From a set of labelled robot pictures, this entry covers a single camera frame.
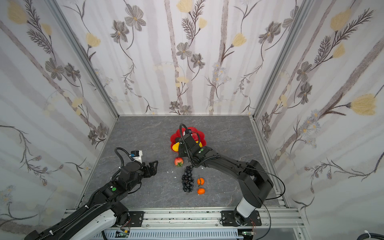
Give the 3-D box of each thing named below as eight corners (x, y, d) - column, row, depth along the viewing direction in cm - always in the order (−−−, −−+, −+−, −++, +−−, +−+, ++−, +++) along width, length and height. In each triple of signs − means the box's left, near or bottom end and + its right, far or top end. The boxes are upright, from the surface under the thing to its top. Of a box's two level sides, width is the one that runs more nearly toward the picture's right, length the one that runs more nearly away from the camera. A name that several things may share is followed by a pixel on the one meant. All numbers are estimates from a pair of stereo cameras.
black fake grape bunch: (181, 192, 84) (181, 190, 81) (182, 168, 93) (182, 165, 90) (193, 192, 84) (193, 190, 81) (193, 168, 93) (193, 165, 90)
